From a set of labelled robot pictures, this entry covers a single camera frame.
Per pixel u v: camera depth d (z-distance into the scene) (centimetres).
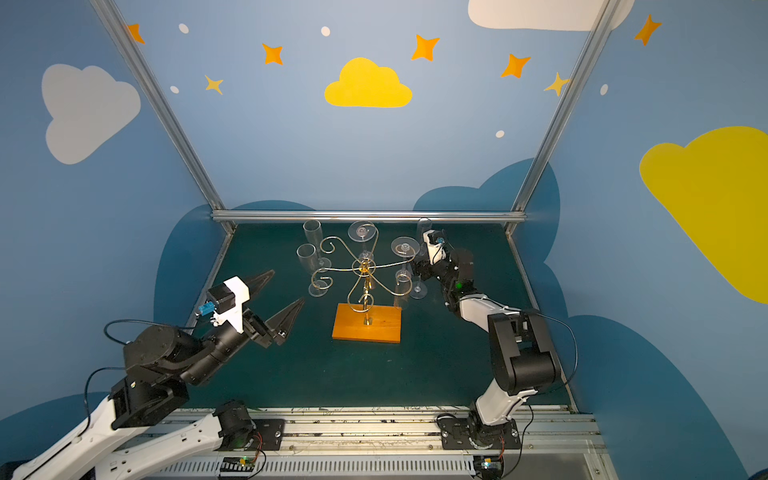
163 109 85
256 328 47
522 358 47
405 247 72
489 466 73
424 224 92
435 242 78
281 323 47
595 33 73
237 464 73
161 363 37
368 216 147
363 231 75
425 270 83
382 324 93
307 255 88
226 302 41
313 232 96
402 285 83
